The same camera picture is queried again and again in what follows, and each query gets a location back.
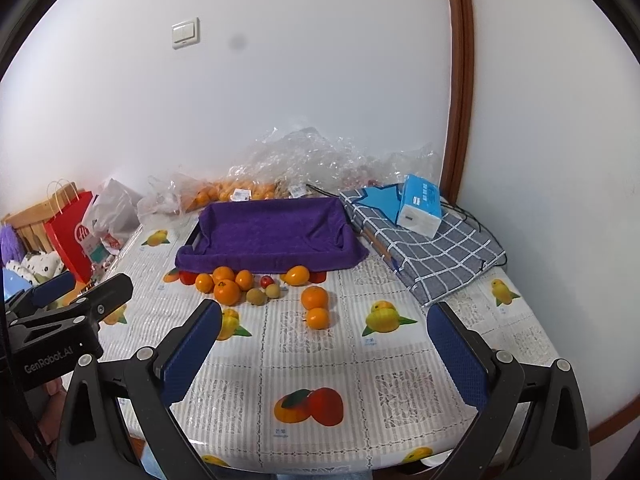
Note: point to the yellow orange oval fruit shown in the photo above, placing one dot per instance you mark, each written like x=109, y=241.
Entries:
x=296, y=276

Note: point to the white patterned cloth heap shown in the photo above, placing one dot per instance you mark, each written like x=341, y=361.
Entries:
x=37, y=267

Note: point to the bag of small oranges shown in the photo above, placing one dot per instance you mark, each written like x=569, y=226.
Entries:
x=181, y=194

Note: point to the small orange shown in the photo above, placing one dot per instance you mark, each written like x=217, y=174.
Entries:
x=318, y=319
x=222, y=273
x=204, y=283
x=245, y=280

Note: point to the white wall switch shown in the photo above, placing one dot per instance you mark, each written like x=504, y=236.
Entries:
x=185, y=33

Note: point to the blue tissue pack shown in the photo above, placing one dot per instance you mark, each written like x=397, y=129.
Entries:
x=420, y=210

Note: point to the brown wooden door frame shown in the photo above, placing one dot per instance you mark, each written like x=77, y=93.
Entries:
x=462, y=74

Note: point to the clear plastic bag pile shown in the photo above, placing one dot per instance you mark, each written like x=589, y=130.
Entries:
x=307, y=157

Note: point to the grey checked folded cloth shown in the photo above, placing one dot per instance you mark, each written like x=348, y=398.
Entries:
x=431, y=268

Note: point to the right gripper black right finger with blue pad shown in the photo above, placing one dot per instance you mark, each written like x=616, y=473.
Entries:
x=552, y=442

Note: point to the purple towel lined tray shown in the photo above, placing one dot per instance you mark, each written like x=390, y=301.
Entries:
x=272, y=236

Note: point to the large orange mandarin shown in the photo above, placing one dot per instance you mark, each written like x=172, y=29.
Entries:
x=314, y=297

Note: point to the wooden chair back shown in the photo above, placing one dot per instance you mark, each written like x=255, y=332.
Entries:
x=29, y=223

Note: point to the person's left hand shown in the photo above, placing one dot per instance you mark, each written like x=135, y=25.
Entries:
x=50, y=421

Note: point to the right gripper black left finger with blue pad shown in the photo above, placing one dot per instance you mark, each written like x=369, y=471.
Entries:
x=94, y=440

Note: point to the small red apple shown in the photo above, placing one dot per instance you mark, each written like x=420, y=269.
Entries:
x=265, y=281

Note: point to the white plastic bag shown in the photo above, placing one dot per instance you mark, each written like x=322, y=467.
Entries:
x=110, y=218

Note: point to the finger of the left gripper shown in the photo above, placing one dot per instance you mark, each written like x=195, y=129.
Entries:
x=107, y=302
x=40, y=296

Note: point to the tan round longan fruit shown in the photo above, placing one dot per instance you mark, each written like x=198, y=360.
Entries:
x=273, y=291

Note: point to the red paper shopping bag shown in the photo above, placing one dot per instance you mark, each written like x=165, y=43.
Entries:
x=65, y=230

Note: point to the orange persimmon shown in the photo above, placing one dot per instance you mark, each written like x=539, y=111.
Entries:
x=227, y=293

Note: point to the green brown kiwi fruit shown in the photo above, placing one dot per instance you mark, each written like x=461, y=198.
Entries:
x=256, y=297

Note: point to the purple plush toy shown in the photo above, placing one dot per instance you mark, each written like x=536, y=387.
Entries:
x=12, y=248

